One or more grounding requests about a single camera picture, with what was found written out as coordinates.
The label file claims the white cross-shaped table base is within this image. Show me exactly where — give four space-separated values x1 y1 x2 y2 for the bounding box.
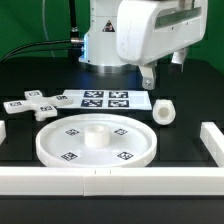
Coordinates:
3 90 73 121

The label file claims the black cable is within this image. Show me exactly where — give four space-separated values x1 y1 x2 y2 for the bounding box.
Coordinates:
0 38 85 63

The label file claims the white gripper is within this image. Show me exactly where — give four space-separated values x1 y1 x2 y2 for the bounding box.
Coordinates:
116 0 208 90

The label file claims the white fence bar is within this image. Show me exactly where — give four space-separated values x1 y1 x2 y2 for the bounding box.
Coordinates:
0 120 6 145
0 167 224 196
200 122 224 168

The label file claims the black vertical cable connector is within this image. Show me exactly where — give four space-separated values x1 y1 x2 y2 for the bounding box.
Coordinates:
68 0 79 38

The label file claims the white round table top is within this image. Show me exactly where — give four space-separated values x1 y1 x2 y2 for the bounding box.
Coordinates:
36 113 157 168

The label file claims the white right fence bar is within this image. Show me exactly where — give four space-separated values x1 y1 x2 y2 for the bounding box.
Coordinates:
200 122 224 168

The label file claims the white left fence bar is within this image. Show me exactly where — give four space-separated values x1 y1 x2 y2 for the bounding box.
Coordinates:
0 120 6 145

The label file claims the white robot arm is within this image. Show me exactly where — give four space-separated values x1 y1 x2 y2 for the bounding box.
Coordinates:
80 0 208 90

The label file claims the white front fence bar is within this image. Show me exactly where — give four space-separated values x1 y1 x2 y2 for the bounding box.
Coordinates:
0 167 224 196

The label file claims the white marker plate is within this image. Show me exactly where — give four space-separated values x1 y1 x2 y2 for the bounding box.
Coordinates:
63 90 152 110

